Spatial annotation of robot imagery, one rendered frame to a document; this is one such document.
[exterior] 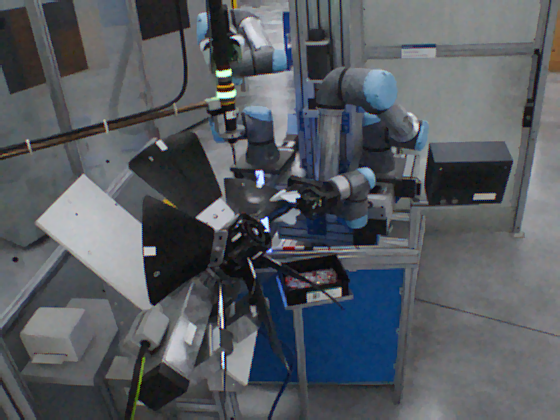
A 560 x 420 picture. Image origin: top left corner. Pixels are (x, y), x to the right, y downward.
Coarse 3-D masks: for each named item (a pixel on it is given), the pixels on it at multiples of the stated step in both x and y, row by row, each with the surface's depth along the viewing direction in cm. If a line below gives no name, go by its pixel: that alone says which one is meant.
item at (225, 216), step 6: (216, 204) 127; (222, 204) 128; (204, 210) 126; (210, 210) 127; (216, 210) 127; (228, 210) 127; (198, 216) 126; (204, 216) 126; (210, 216) 126; (222, 216) 127; (228, 216) 127; (204, 222) 126; (210, 222) 126; (216, 222) 126; (222, 222) 126; (228, 222) 127; (216, 228) 126
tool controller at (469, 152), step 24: (432, 144) 157; (456, 144) 156; (480, 144) 155; (504, 144) 153; (432, 168) 154; (456, 168) 151; (480, 168) 150; (504, 168) 149; (432, 192) 159; (456, 192) 158; (480, 192) 157; (504, 192) 157
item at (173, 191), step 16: (176, 144) 131; (192, 144) 133; (144, 160) 125; (160, 160) 127; (176, 160) 128; (192, 160) 130; (208, 160) 132; (144, 176) 124; (160, 176) 125; (176, 176) 127; (192, 176) 128; (208, 176) 129; (160, 192) 125; (176, 192) 126; (192, 192) 126; (208, 192) 127; (192, 208) 125
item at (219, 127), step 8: (208, 104) 115; (216, 104) 115; (208, 112) 118; (216, 112) 116; (216, 120) 118; (216, 128) 120; (224, 128) 119; (240, 128) 121; (224, 136) 119; (232, 136) 119
